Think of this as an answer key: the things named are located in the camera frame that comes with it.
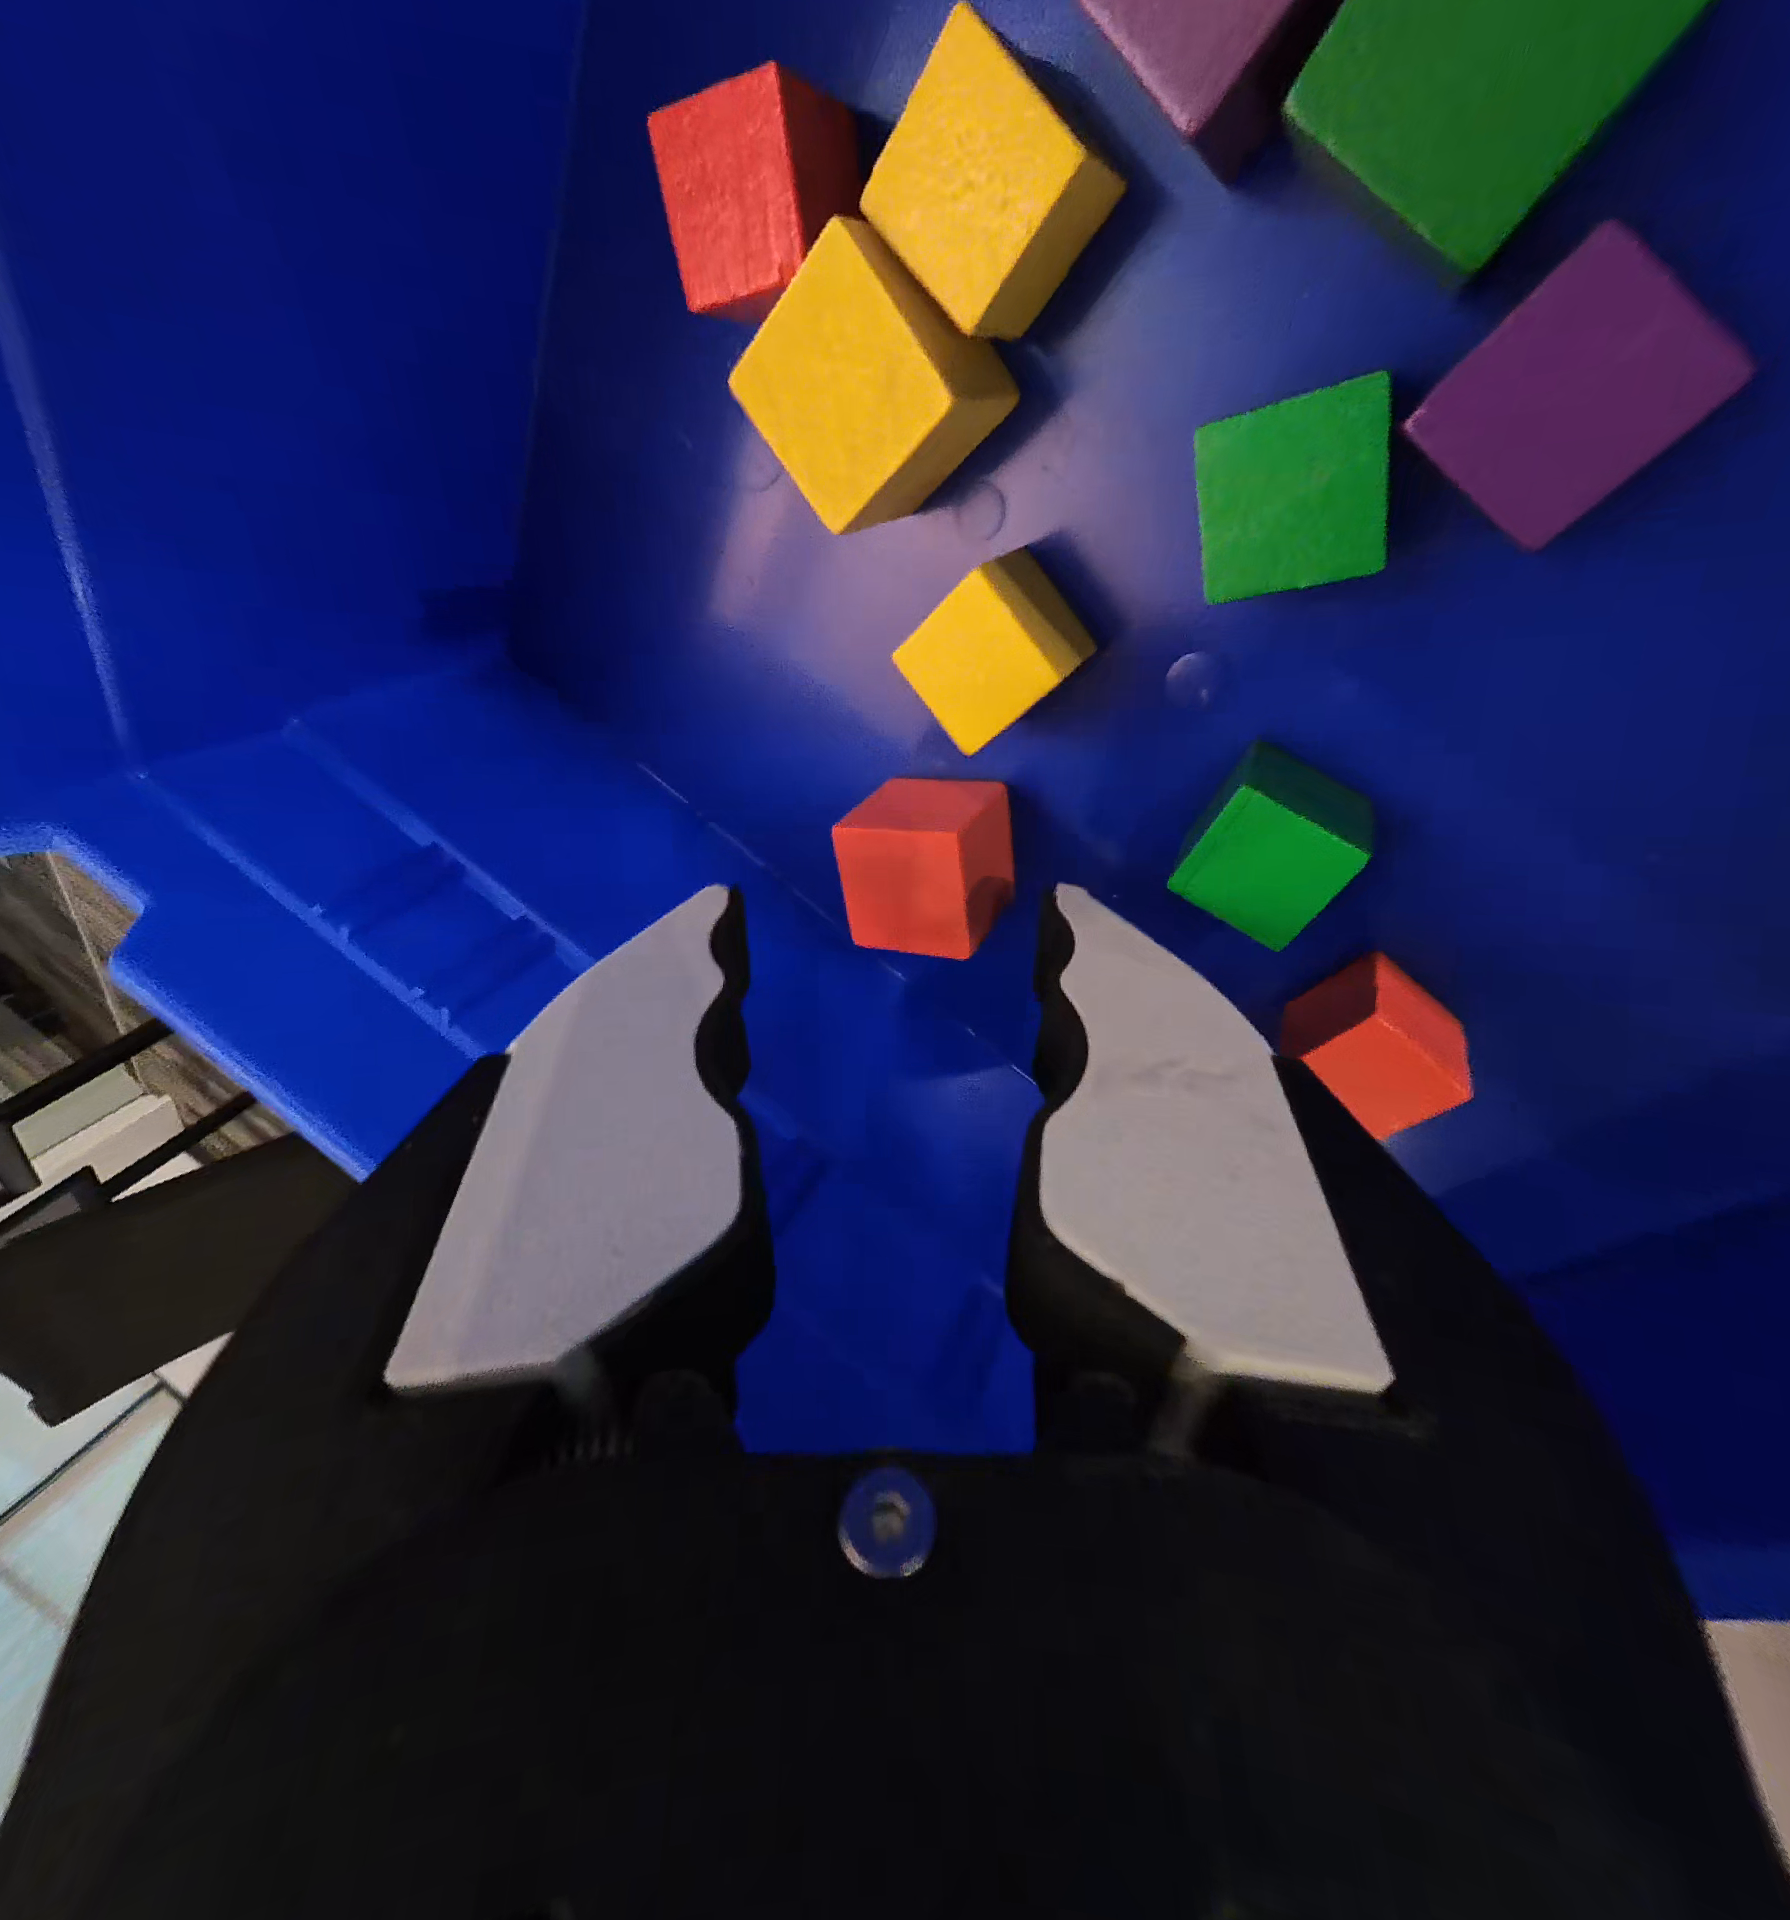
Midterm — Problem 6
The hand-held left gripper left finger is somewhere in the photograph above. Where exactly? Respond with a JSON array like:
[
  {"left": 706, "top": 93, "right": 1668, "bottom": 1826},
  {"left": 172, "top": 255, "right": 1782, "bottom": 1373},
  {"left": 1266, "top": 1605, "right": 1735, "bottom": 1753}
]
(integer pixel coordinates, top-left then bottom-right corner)
[{"left": 381, "top": 883, "right": 777, "bottom": 1391}]

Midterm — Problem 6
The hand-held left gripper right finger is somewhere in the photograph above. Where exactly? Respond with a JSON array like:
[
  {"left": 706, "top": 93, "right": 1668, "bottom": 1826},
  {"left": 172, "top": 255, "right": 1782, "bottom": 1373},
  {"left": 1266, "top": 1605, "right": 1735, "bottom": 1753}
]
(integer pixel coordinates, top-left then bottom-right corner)
[{"left": 1005, "top": 883, "right": 1399, "bottom": 1394}]

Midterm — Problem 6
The red wooden cube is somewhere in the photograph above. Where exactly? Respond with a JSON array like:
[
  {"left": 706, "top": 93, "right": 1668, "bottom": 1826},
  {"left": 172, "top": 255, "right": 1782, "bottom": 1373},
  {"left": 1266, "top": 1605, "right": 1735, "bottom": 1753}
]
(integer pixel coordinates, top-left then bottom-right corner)
[
  {"left": 649, "top": 60, "right": 862, "bottom": 321},
  {"left": 829, "top": 777, "right": 1017, "bottom": 961},
  {"left": 1277, "top": 952, "right": 1474, "bottom": 1142}
]

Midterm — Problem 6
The blue plastic bin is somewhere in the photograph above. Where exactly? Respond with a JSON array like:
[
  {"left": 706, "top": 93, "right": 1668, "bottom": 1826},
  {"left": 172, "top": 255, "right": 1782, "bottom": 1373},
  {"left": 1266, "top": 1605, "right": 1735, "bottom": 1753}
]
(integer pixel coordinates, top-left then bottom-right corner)
[{"left": 0, "top": 0, "right": 1790, "bottom": 1626}]

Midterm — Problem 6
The green wooden cube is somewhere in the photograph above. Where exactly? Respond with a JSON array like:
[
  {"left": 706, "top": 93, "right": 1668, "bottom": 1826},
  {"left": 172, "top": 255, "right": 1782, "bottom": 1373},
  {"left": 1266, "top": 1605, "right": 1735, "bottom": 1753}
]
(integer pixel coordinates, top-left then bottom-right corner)
[
  {"left": 1193, "top": 370, "right": 1394, "bottom": 606},
  {"left": 1167, "top": 742, "right": 1379, "bottom": 955},
  {"left": 1283, "top": 0, "right": 1722, "bottom": 279}
]

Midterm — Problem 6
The yellow wooden cube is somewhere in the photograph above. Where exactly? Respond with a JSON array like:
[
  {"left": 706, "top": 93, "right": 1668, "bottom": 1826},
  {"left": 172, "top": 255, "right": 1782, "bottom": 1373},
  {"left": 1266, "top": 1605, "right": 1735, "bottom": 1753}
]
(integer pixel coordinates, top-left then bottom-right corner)
[
  {"left": 728, "top": 214, "right": 1021, "bottom": 537},
  {"left": 861, "top": 0, "right": 1128, "bottom": 340},
  {"left": 891, "top": 546, "right": 1099, "bottom": 757}
]

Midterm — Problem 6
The purple wooden cube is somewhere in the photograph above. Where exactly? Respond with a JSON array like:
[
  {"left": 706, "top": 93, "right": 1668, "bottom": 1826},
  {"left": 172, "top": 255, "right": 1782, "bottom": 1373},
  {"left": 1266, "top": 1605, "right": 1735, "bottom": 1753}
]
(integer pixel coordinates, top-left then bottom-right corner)
[
  {"left": 1403, "top": 220, "right": 1758, "bottom": 553},
  {"left": 1083, "top": 0, "right": 1339, "bottom": 182}
]

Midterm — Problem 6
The black metal frame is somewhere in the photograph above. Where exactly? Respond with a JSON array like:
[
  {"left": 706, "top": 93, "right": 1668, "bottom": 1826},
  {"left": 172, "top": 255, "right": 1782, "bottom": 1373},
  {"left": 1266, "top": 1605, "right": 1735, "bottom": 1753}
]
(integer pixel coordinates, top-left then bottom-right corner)
[{"left": 0, "top": 1021, "right": 366, "bottom": 1427}]

